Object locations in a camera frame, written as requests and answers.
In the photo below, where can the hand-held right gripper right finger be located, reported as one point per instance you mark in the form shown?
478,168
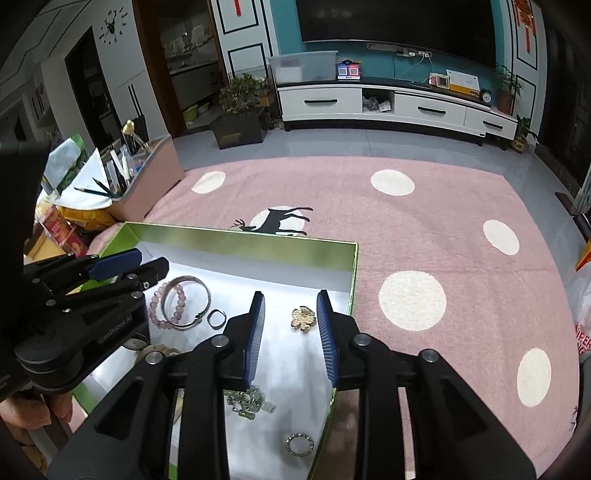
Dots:
328,341

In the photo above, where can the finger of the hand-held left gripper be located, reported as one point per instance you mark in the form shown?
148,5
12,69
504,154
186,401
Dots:
147,273
115,265

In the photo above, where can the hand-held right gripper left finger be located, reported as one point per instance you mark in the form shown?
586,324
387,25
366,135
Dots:
256,341

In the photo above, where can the gold flower brooch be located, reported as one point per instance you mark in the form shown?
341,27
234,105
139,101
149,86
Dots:
302,319

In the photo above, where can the silver bangle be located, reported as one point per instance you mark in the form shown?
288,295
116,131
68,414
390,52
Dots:
184,278

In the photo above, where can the green cardboard box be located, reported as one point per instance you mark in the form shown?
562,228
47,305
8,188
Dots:
240,247

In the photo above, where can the person's left hand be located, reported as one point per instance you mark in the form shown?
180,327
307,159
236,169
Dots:
25,413

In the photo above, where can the yellow snack bag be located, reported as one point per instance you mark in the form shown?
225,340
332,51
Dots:
85,218

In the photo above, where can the red snack box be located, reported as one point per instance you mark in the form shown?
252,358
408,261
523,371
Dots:
60,230

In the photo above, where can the white papers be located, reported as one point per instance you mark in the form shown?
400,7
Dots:
90,182

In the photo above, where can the pink storage box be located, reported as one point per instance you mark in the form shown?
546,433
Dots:
152,184

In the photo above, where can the bunch of pens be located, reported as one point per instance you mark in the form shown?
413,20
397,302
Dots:
121,166

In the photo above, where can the green and white bag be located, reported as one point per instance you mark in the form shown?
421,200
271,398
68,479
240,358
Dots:
67,161

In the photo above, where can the pink polka dot tablecloth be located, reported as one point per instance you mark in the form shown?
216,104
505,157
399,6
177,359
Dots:
415,221

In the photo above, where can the green basin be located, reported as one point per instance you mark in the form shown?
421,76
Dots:
194,116

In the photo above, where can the bushy plant in dark planter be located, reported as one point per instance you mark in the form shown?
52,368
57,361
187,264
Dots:
240,120

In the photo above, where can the white television cabinet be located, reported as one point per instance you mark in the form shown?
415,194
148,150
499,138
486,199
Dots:
318,101

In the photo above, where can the white plastic bag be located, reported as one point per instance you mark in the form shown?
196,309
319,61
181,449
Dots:
582,323

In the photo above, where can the clear plastic storage bin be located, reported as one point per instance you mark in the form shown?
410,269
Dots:
300,67

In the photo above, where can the yellow and red bag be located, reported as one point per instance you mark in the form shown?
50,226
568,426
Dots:
584,257

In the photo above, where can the blue and red sign stands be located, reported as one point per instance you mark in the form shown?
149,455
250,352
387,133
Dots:
348,70

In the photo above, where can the small potted plant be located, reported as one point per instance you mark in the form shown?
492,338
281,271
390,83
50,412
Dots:
521,136

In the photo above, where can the small pink clock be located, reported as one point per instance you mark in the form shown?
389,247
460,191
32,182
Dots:
438,81

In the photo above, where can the desk calendar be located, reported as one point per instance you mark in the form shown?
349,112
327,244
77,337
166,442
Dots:
461,83

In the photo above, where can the black alarm clock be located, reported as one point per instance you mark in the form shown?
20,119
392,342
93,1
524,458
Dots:
485,95

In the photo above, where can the white power strip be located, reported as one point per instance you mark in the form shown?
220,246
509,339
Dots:
411,53

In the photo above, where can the tall potted plant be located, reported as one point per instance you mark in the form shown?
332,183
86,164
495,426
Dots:
507,94

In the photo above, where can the black television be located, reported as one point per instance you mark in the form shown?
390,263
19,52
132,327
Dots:
397,21

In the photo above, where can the black wall clock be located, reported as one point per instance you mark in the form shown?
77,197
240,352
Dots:
114,26

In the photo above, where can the red wall decoration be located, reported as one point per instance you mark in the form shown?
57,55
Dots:
525,21

